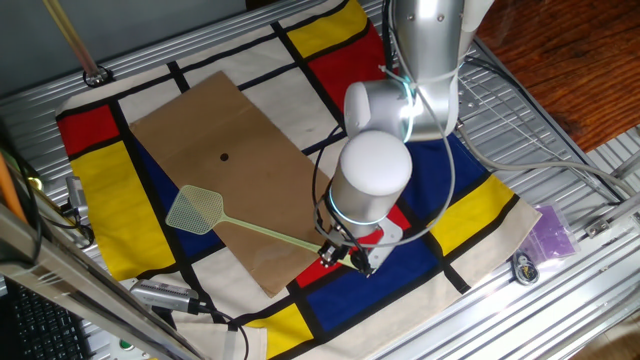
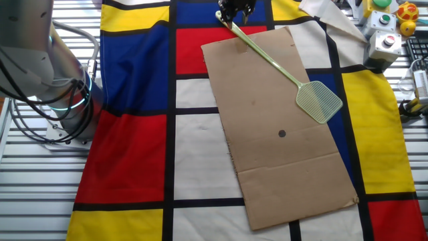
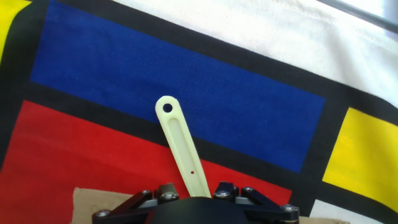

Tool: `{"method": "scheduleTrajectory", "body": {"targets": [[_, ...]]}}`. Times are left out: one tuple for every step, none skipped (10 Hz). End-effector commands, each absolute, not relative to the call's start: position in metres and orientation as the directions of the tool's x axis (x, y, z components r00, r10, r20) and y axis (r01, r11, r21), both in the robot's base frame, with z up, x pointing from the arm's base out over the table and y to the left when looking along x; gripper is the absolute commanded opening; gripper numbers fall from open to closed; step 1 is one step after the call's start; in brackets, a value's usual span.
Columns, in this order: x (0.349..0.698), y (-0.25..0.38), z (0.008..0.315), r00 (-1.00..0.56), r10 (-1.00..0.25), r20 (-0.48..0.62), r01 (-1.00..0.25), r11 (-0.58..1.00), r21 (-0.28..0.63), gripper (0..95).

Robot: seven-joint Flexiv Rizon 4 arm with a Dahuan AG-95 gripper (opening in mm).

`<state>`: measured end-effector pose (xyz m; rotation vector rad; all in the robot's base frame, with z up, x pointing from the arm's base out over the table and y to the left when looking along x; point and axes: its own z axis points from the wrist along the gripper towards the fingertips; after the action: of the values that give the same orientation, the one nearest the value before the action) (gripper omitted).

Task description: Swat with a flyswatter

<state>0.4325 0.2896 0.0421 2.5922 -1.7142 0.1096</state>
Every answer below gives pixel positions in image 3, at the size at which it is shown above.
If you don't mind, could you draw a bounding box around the pale green plastic flyswatter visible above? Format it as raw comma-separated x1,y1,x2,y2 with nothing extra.
154,95,212,198

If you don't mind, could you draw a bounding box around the colour-block patterned cloth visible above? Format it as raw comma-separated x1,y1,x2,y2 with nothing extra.
0,0,398,224

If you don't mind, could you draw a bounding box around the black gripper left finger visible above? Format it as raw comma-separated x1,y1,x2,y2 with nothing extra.
91,182,180,224

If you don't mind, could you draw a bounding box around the brown cardboard sheet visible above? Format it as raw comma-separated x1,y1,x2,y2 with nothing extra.
72,187,351,224

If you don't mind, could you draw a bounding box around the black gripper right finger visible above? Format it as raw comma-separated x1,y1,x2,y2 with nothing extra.
213,182,300,224

